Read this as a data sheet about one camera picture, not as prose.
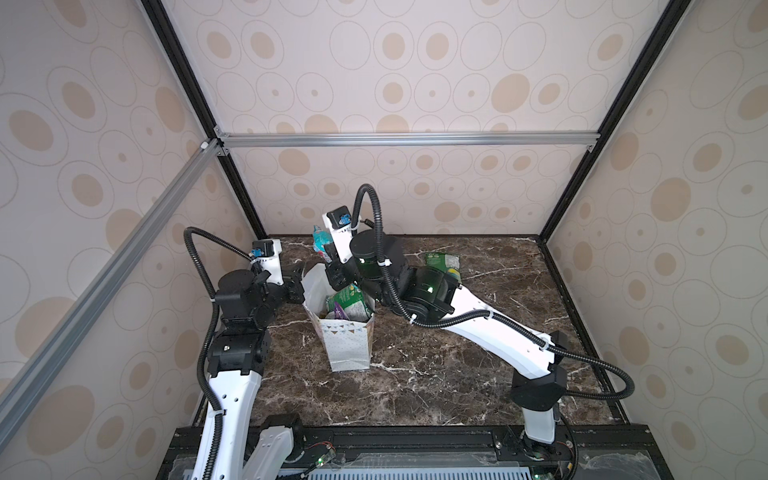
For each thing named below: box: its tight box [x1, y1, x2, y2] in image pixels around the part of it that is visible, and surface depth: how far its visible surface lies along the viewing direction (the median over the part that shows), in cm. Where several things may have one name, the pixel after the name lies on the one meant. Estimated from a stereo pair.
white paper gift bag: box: [302, 262, 375, 372], surface depth 76 cm
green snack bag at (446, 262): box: [425, 252, 462, 282], surface depth 111 cm
